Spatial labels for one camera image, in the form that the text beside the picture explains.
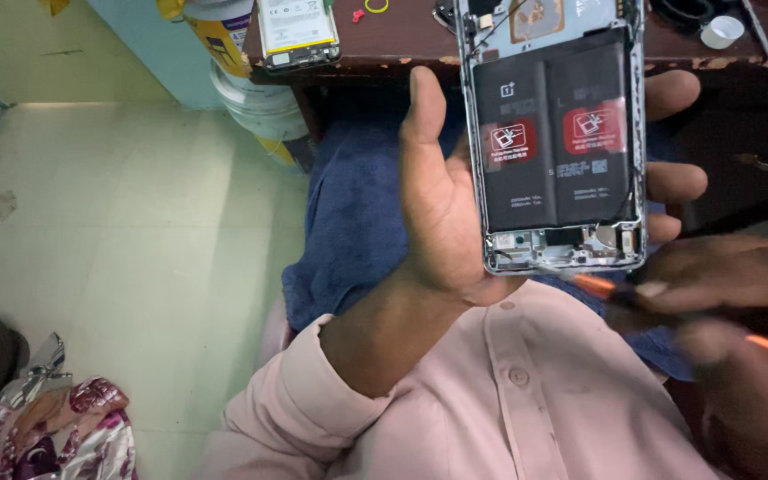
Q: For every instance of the smartphone with black battery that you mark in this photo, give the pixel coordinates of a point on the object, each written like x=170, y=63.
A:
x=554, y=133

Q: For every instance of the white plastic bottle cap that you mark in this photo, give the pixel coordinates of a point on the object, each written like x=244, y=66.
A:
x=722, y=32

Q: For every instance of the person's right fingers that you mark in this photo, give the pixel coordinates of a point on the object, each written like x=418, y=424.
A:
x=704, y=300

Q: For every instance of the white and yellow plastic bucket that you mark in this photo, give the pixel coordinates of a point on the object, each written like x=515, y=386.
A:
x=250, y=86

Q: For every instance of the person's pink shirt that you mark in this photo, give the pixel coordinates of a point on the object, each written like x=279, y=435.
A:
x=490, y=400

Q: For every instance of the white phone battery assembly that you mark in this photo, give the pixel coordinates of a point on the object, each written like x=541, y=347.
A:
x=297, y=30

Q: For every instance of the floral patterned cloth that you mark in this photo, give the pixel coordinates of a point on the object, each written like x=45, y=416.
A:
x=57, y=420

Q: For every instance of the small red plastic piece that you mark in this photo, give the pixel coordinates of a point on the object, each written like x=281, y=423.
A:
x=357, y=15

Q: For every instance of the metal tweezers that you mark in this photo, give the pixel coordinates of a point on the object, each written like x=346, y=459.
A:
x=764, y=43

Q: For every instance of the yellow rubber band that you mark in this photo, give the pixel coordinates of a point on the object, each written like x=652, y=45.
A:
x=377, y=5

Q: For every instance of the black round object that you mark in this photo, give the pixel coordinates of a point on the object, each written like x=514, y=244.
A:
x=681, y=12

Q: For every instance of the dark brown wooden table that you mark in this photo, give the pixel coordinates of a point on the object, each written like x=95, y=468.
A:
x=397, y=33

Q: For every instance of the person's right hand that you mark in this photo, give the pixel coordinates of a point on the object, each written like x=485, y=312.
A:
x=737, y=346

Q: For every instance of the person's left hand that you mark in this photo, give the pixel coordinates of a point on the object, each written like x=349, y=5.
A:
x=441, y=220

